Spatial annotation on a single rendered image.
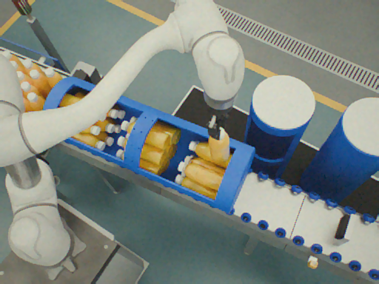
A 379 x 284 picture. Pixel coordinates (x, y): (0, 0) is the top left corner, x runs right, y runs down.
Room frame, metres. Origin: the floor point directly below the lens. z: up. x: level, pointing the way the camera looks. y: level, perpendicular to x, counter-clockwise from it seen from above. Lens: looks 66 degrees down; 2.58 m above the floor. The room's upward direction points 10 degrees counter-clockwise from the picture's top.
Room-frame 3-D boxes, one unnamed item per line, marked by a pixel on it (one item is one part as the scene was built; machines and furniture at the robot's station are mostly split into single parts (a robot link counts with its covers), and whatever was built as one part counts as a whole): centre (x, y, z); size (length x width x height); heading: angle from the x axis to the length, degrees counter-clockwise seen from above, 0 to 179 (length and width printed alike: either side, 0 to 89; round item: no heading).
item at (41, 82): (1.13, 0.65, 0.99); 0.07 x 0.07 x 0.19
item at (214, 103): (0.51, -0.12, 1.71); 0.09 x 0.09 x 0.06
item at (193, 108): (0.83, -0.52, 0.07); 1.50 x 0.52 x 0.15; 48
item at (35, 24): (1.47, 0.66, 0.55); 0.04 x 0.04 x 1.10; 56
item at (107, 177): (0.86, 0.53, 0.31); 0.06 x 0.06 x 0.63; 56
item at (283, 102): (0.80, -0.47, 1.03); 0.28 x 0.28 x 0.01
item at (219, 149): (0.51, -0.12, 1.34); 0.07 x 0.07 x 0.19
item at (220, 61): (0.52, -0.11, 1.82); 0.13 x 0.11 x 0.16; 9
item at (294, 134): (0.80, -0.47, 0.59); 0.28 x 0.28 x 0.88
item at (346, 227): (0.20, -0.55, 1.00); 0.10 x 0.04 x 0.15; 146
